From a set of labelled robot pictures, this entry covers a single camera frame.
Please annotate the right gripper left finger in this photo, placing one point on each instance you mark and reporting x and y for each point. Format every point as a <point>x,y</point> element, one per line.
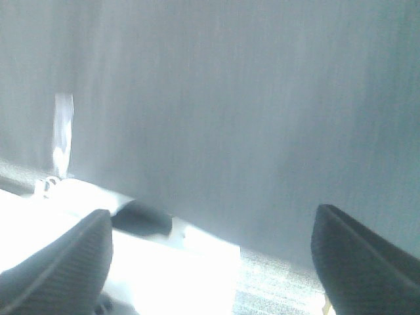
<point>65,277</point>

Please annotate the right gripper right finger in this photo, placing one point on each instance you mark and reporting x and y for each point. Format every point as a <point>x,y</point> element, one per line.
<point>361,272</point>

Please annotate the tape strip on table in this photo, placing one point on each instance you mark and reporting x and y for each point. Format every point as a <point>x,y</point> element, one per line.
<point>62,133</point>

